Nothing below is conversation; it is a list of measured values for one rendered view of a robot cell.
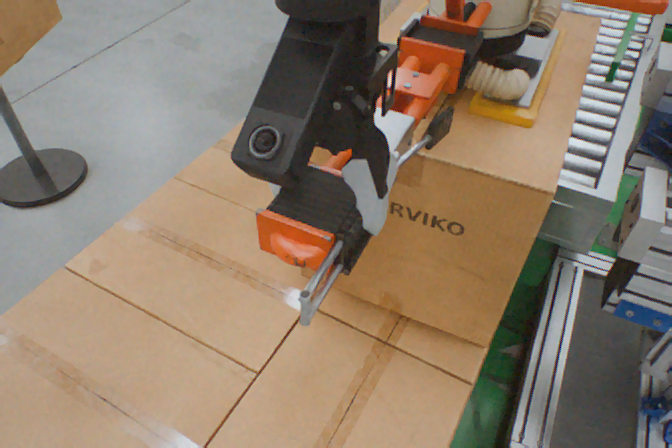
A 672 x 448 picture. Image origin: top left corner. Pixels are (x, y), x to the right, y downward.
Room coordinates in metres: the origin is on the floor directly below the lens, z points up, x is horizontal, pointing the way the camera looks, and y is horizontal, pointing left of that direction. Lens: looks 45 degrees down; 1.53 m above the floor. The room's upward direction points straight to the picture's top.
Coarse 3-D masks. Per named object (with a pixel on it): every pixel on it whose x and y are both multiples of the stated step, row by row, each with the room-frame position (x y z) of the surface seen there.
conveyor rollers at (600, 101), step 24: (624, 24) 2.20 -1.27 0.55; (648, 24) 2.23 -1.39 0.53; (600, 48) 1.99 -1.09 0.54; (600, 72) 1.81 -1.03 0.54; (624, 72) 1.79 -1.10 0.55; (600, 96) 1.64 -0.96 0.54; (576, 120) 1.50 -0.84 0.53; (600, 120) 1.48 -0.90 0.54; (576, 144) 1.34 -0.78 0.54; (600, 144) 1.38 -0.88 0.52; (576, 168) 1.24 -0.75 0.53
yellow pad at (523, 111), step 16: (528, 32) 0.90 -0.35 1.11; (544, 32) 0.89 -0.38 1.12; (560, 32) 0.95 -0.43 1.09; (560, 48) 0.89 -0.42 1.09; (496, 64) 0.83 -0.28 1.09; (512, 64) 0.78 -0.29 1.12; (544, 64) 0.82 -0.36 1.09; (544, 80) 0.78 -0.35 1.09; (480, 96) 0.73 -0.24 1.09; (528, 96) 0.72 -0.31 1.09; (480, 112) 0.70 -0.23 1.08; (496, 112) 0.69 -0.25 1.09; (512, 112) 0.68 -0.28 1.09; (528, 112) 0.68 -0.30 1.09
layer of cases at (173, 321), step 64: (192, 192) 1.11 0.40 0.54; (256, 192) 1.11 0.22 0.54; (128, 256) 0.87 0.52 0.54; (192, 256) 0.87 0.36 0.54; (256, 256) 0.87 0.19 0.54; (0, 320) 0.67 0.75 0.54; (64, 320) 0.67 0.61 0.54; (128, 320) 0.67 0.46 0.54; (192, 320) 0.67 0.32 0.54; (256, 320) 0.67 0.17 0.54; (320, 320) 0.67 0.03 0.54; (384, 320) 0.67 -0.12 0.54; (0, 384) 0.52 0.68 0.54; (64, 384) 0.52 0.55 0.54; (128, 384) 0.52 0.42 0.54; (192, 384) 0.52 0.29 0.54; (256, 384) 0.51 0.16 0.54; (320, 384) 0.51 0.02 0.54; (384, 384) 0.51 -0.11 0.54; (448, 384) 0.52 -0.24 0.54
